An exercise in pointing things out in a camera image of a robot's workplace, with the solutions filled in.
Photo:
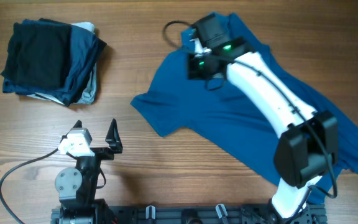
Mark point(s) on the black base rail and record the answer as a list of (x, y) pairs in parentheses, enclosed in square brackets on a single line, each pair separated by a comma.
[(244, 214)]

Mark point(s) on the blue polo shirt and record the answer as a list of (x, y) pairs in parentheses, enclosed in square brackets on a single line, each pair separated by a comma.
[(226, 116)]

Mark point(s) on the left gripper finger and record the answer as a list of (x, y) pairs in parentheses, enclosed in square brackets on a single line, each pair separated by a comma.
[(78, 124), (113, 138)]

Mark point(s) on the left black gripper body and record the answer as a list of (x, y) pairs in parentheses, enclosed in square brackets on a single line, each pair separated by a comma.
[(92, 163)]

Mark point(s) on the black folded garment on top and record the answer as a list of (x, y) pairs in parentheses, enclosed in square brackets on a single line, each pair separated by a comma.
[(38, 55)]

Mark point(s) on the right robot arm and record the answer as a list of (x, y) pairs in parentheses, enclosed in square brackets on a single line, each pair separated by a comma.
[(307, 139)]

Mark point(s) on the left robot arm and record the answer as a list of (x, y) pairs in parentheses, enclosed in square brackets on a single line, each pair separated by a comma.
[(77, 186)]

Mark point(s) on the navy folded garment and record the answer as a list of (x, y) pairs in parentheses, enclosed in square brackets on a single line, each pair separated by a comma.
[(85, 50)]

